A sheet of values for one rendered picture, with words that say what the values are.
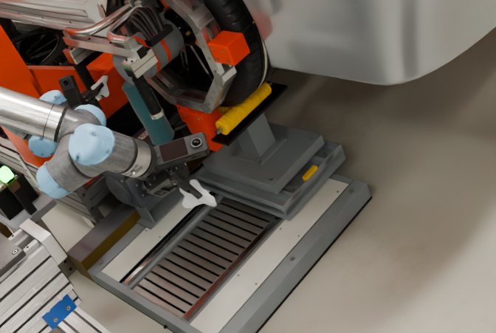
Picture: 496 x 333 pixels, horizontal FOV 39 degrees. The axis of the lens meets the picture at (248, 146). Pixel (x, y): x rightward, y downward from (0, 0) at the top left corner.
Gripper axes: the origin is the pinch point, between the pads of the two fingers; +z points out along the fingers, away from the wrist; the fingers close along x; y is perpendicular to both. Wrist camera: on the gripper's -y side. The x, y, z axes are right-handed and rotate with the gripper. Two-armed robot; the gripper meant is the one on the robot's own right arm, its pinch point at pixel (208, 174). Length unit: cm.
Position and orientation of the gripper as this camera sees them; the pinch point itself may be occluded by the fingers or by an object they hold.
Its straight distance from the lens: 154.6
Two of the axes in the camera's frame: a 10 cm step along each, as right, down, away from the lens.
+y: -7.6, 5.2, 3.9
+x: 3.2, 8.2, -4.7
